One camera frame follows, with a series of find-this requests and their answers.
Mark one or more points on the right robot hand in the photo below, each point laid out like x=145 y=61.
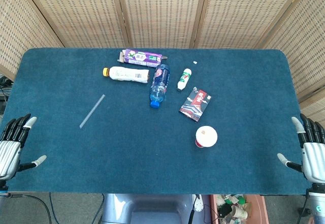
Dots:
x=314 y=158

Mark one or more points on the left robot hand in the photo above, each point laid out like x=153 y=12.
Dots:
x=8 y=153

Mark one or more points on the translucent plastic straw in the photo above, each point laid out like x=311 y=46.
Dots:
x=92 y=111

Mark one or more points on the red paper cup white lid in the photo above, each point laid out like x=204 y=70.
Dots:
x=206 y=135

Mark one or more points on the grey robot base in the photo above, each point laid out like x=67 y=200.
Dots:
x=149 y=208

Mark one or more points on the pink waste bin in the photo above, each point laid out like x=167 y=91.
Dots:
x=259 y=208

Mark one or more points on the white handheld device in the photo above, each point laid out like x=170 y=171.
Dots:
x=198 y=203

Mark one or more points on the red black card box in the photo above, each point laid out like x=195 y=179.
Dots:
x=195 y=104

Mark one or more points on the white bottle yellow cap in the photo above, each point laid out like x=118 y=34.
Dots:
x=127 y=74

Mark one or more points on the blue carpet table mat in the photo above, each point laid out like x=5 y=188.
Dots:
x=152 y=163

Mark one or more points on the small white bottle green label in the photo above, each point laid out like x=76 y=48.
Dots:
x=184 y=79

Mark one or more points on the purple milk carton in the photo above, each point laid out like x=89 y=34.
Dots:
x=141 y=57

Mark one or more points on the clear bottle blue cap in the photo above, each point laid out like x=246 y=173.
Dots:
x=160 y=84

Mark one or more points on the woven bamboo folding screen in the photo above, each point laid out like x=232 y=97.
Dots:
x=162 y=10

